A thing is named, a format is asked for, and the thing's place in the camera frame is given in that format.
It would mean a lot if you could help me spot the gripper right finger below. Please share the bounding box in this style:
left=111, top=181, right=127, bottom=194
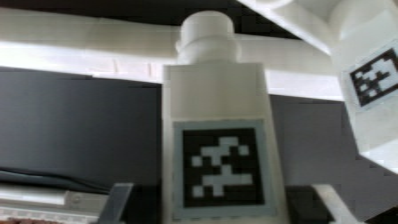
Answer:
left=309, top=183, right=398, bottom=224

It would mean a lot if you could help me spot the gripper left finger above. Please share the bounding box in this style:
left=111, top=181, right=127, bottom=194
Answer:
left=96, top=183, right=135, bottom=224

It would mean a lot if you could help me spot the white chair leg with tag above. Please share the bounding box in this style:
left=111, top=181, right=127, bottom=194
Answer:
left=332, top=38, right=398, bottom=175

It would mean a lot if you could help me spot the white chair seat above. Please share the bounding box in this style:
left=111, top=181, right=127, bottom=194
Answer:
left=236, top=0, right=398, bottom=58

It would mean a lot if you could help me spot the white U-shaped fence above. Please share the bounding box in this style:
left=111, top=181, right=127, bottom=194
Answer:
left=0, top=7, right=342, bottom=101

